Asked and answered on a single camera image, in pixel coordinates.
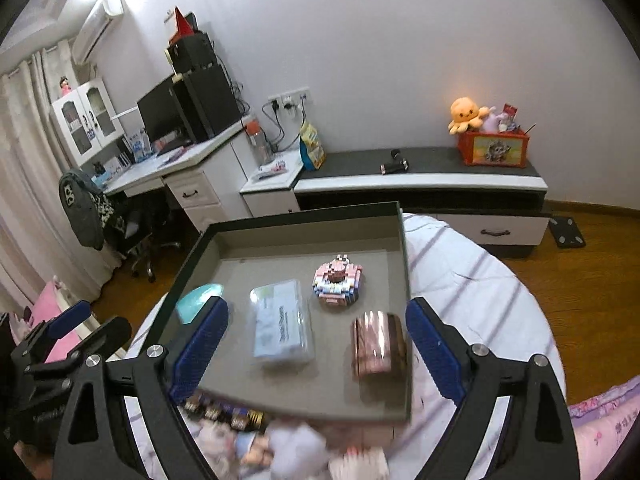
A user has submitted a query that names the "black office chair with clothes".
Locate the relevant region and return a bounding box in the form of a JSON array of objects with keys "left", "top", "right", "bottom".
[{"left": 58, "top": 169, "right": 181, "bottom": 283}]

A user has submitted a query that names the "dental flossers plastic box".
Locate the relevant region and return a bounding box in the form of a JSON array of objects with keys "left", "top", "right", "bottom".
[{"left": 250, "top": 280, "right": 314, "bottom": 365}]

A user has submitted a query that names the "orange toy storage box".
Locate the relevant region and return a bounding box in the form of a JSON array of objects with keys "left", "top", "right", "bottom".
[{"left": 457, "top": 130, "right": 529, "bottom": 168}]

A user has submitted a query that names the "white striped table cloth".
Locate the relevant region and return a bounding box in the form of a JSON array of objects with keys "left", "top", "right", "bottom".
[{"left": 126, "top": 214, "right": 566, "bottom": 479}]

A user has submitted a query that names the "white air conditioner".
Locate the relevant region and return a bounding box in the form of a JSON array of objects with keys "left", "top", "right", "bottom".
[{"left": 72, "top": 0, "right": 124, "bottom": 65}]

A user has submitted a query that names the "yellow blue snack bag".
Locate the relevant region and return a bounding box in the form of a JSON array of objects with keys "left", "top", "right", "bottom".
[{"left": 299, "top": 120, "right": 326, "bottom": 171}]

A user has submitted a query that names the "orange cap water bottle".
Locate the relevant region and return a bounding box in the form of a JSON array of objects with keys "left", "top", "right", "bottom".
[{"left": 245, "top": 119, "right": 273, "bottom": 166}]

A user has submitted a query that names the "black speaker with red item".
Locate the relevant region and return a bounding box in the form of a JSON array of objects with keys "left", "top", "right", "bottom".
[{"left": 164, "top": 6, "right": 217, "bottom": 74}]

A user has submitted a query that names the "black white low cabinet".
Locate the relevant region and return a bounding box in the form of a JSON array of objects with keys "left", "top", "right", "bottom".
[{"left": 241, "top": 148, "right": 549, "bottom": 258}]

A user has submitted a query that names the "rose gold cylindrical container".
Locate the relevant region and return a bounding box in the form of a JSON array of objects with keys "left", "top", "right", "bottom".
[{"left": 352, "top": 311, "right": 407, "bottom": 380}]

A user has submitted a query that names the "small doll figurine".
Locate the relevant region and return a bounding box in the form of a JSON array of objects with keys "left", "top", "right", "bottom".
[{"left": 234, "top": 432, "right": 273, "bottom": 474}]

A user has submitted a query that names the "teal lid glass jar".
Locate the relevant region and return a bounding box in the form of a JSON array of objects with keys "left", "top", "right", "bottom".
[{"left": 175, "top": 283, "right": 224, "bottom": 324}]

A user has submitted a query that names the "white glass door cabinet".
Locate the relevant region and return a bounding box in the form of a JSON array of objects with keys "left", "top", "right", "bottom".
[{"left": 52, "top": 78, "right": 125, "bottom": 167}]

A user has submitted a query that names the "black bathroom scale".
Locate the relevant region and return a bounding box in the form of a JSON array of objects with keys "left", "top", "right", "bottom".
[{"left": 548, "top": 216, "right": 586, "bottom": 249}]

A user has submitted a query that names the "black small device on cabinet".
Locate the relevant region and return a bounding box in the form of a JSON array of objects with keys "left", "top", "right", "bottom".
[{"left": 380, "top": 148, "right": 410, "bottom": 176}]

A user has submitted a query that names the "pink bedding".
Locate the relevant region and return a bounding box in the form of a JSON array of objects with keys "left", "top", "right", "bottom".
[{"left": 568, "top": 376, "right": 639, "bottom": 479}]

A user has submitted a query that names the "black flower hair clip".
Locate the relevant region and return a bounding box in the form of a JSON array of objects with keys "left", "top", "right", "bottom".
[{"left": 182, "top": 391, "right": 271, "bottom": 432}]

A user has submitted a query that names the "pink white block figure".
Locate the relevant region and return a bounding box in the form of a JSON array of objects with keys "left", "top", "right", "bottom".
[{"left": 328, "top": 448, "right": 390, "bottom": 480}]

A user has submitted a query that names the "beige window curtain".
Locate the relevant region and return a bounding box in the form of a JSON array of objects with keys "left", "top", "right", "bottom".
[{"left": 1, "top": 39, "right": 119, "bottom": 311}]

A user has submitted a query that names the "black computer tower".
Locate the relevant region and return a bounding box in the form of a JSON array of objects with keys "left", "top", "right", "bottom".
[{"left": 169, "top": 64, "right": 242, "bottom": 143}]

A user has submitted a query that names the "white computer desk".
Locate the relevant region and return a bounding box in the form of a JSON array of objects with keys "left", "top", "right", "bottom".
[{"left": 105, "top": 115, "right": 258, "bottom": 232}]

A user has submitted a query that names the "black computer monitor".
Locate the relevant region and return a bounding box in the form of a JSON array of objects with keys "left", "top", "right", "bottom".
[{"left": 137, "top": 77, "right": 183, "bottom": 142}]

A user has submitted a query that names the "white wall power outlet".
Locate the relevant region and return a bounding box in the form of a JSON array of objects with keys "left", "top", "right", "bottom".
[{"left": 267, "top": 87, "right": 311, "bottom": 108}]

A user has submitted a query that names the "pink black storage tray box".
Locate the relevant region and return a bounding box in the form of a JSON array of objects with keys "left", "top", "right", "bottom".
[{"left": 145, "top": 203, "right": 412, "bottom": 424}]

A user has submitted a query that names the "pink block donut toy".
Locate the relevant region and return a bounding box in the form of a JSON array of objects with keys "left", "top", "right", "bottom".
[{"left": 311, "top": 255, "right": 362, "bottom": 308}]

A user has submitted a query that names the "orange octopus plush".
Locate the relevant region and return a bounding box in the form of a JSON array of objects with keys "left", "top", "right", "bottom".
[{"left": 448, "top": 96, "right": 490, "bottom": 136}]

